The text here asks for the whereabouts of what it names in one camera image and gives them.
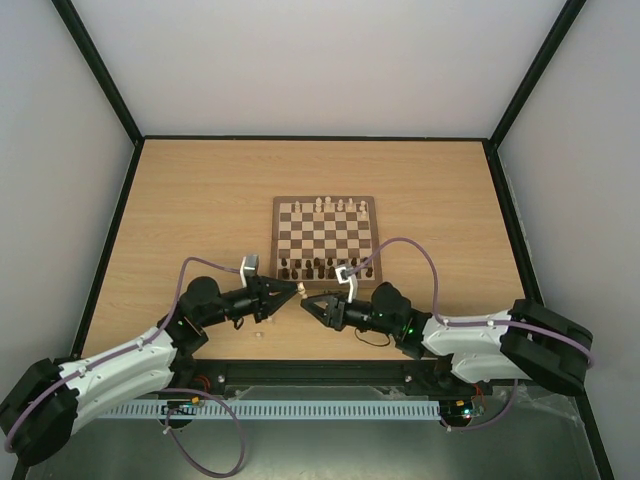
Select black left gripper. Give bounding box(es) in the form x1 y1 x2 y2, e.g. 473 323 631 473
201 273 298 327

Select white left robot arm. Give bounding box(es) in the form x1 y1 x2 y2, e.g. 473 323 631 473
1 276 298 466

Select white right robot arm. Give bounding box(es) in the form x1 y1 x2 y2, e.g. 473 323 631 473
301 282 593 396

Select wooden chess board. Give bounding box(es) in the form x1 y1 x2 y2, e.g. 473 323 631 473
270 195 383 289

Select clear plastic sheet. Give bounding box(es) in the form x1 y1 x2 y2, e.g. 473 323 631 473
510 383 584 427

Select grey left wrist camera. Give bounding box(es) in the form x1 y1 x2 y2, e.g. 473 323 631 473
239 254 259 288

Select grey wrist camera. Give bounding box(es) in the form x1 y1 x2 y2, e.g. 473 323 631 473
239 254 259 288
335 265 358 303

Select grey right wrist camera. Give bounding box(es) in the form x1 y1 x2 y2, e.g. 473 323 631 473
335 265 358 303

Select black enclosure frame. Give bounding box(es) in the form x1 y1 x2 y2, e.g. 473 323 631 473
57 1 639 479

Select white slotted cable duct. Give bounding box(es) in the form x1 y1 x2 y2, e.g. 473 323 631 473
102 399 441 421

